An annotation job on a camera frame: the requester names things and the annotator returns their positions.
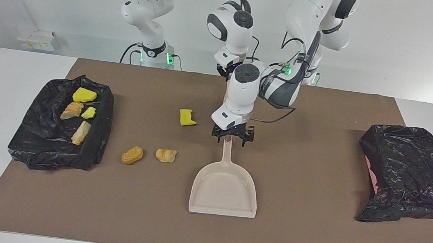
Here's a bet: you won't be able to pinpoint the black base power cable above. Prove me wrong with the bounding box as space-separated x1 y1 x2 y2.
120 41 141 66

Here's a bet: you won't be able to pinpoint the white box yellow labels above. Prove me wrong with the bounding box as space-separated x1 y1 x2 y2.
16 27 62 53

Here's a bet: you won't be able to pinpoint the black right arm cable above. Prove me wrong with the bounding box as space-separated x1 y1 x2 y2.
119 0 266 63

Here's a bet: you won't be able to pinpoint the beige plastic dustpan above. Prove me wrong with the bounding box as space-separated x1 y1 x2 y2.
188 131 266 220

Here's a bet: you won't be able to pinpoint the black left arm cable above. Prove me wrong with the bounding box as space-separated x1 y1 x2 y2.
249 24 323 129

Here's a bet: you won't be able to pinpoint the brown peanut shaped toy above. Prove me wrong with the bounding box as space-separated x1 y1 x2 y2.
121 144 144 167

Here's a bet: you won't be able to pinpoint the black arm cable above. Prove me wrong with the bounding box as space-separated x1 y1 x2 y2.
249 24 323 129
119 0 266 63

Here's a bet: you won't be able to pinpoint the yellow sponge piece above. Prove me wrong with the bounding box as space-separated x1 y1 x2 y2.
71 87 98 105
178 109 199 129
80 106 97 120

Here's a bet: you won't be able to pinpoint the pink plastic basket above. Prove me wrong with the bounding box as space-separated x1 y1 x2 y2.
360 155 383 195

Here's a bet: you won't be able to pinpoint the black bag lined trash bin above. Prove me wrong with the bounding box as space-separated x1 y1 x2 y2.
350 120 433 231
5 67 118 178

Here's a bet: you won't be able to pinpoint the striped orange croissant piece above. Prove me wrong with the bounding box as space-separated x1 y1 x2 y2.
60 100 85 123
70 119 93 148
154 147 178 164

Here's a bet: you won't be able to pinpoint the brown table mat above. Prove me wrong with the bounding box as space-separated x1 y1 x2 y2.
0 48 433 243

